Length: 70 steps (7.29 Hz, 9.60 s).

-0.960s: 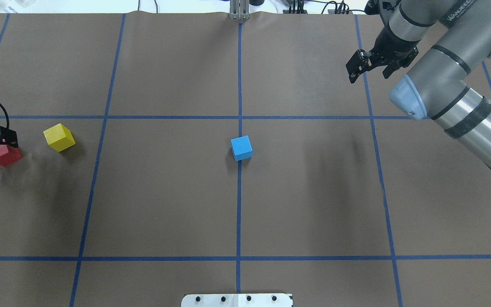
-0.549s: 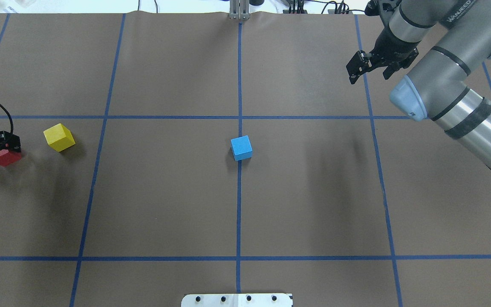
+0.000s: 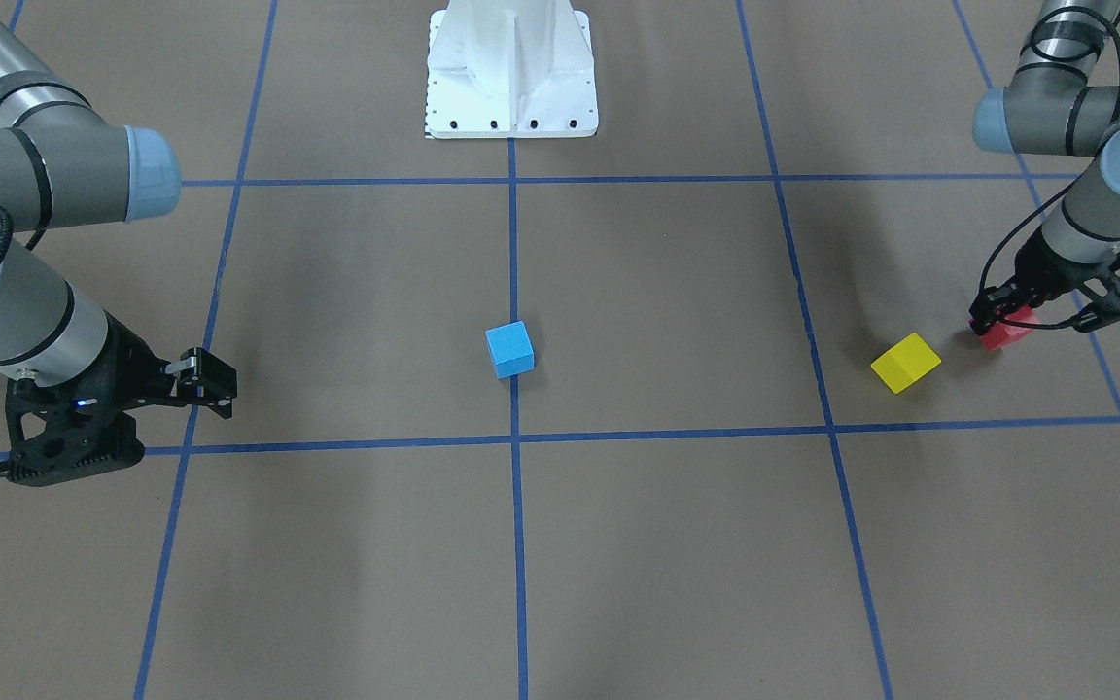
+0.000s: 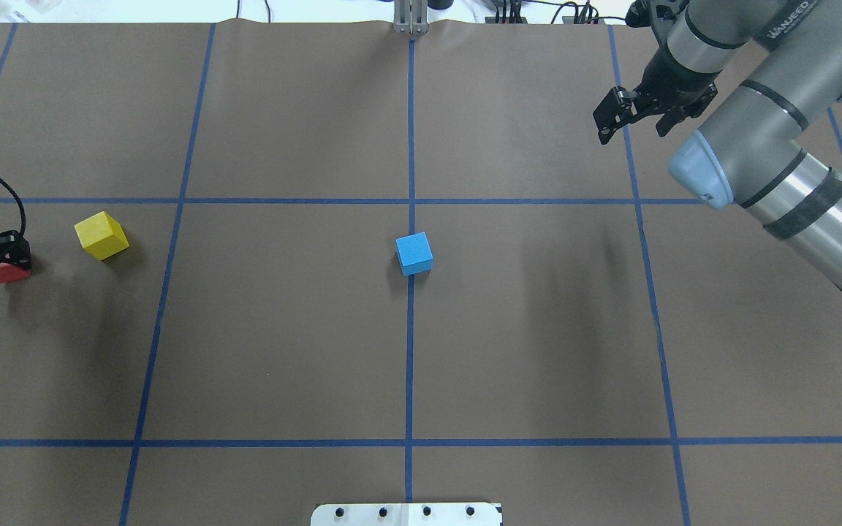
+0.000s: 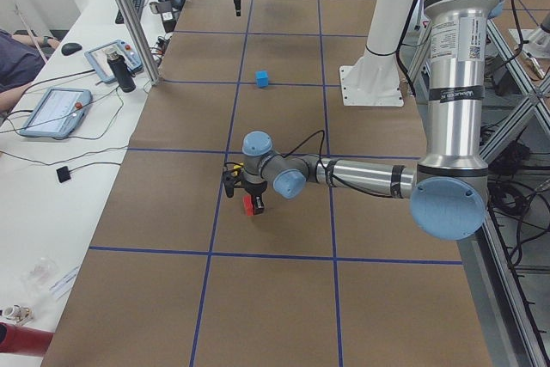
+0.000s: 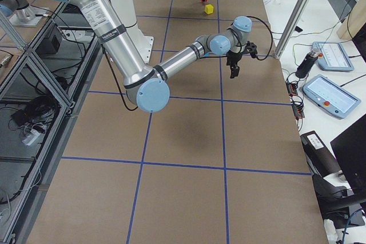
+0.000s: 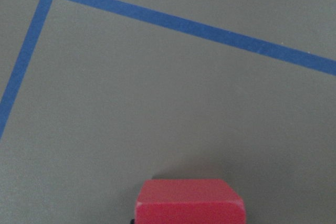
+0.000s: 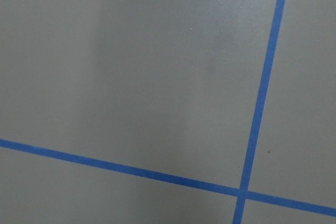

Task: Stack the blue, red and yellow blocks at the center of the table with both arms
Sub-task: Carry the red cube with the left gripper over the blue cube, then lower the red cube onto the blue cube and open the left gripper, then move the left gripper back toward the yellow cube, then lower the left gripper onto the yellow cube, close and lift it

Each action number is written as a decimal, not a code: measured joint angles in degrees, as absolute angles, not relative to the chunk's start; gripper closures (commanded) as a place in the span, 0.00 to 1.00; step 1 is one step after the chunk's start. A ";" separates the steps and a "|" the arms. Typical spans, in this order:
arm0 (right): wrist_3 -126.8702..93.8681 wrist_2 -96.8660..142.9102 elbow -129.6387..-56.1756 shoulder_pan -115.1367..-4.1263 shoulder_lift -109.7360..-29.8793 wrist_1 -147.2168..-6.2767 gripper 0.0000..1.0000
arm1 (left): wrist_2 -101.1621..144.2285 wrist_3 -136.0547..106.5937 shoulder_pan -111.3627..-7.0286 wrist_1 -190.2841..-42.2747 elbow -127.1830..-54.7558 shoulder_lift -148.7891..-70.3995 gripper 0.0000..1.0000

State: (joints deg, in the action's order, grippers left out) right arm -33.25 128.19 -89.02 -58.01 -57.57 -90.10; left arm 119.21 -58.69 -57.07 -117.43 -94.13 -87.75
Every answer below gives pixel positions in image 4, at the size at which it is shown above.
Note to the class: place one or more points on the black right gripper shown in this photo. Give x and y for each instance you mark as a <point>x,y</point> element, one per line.
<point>668,79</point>

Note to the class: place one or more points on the red wooden block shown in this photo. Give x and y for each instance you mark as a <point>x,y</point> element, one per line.
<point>13,273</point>

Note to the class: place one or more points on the blue wooden block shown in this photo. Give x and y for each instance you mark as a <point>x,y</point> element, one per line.
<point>414,254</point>

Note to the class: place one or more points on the yellow wooden block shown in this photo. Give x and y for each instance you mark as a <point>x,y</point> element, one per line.
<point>101,236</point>

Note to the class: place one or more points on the aluminium frame post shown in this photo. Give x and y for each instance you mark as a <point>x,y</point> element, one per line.
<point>410,17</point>

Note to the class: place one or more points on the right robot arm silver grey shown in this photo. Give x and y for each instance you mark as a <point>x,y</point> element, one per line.
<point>747,152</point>

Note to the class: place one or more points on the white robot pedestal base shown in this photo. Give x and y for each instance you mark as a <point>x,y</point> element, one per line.
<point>438,513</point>

